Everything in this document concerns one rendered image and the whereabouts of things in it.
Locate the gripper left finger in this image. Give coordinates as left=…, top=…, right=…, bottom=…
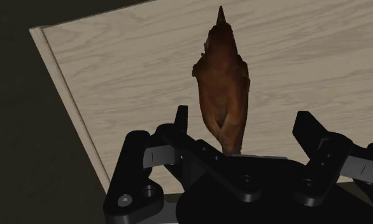
left=103, top=105, right=262, bottom=224

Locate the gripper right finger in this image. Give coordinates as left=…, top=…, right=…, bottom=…
left=292, top=110, right=373, bottom=212

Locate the light wooden table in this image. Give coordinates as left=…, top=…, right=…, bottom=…
left=29, top=0, right=373, bottom=193

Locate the brown bird figure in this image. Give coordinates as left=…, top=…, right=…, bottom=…
left=192, top=5, right=251, bottom=157

